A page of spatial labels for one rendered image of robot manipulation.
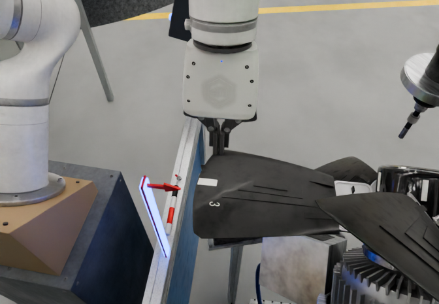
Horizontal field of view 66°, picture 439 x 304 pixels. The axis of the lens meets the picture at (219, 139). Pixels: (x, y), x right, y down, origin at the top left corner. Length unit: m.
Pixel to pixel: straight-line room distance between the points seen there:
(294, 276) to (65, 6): 0.69
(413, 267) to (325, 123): 2.06
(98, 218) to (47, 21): 0.45
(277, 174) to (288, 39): 2.43
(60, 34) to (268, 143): 1.59
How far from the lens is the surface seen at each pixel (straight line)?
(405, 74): 0.39
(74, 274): 0.84
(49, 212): 0.74
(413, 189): 0.57
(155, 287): 0.87
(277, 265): 0.74
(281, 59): 2.75
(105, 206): 0.89
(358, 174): 0.78
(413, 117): 0.43
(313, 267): 0.69
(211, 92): 0.45
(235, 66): 0.43
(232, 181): 0.57
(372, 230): 0.31
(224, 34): 0.40
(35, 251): 0.74
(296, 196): 0.57
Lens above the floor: 1.68
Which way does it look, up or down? 52 degrees down
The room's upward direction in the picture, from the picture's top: straight up
